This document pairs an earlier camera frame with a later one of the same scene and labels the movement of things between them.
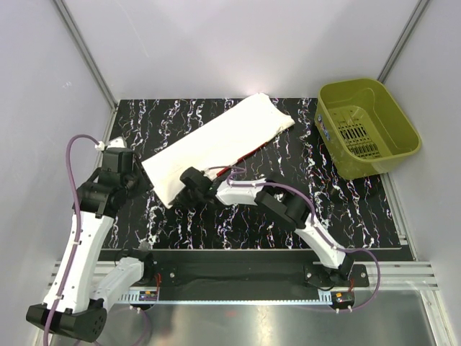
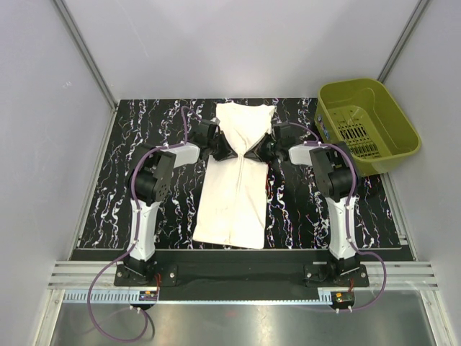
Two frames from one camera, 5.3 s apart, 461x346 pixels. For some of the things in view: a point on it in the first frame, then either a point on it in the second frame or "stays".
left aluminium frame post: x=83 y=46 stays
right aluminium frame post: x=403 y=40 stays
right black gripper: x=182 y=202 -> x=257 y=153
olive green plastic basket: x=360 y=125 stays
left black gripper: x=145 y=183 -> x=227 y=152
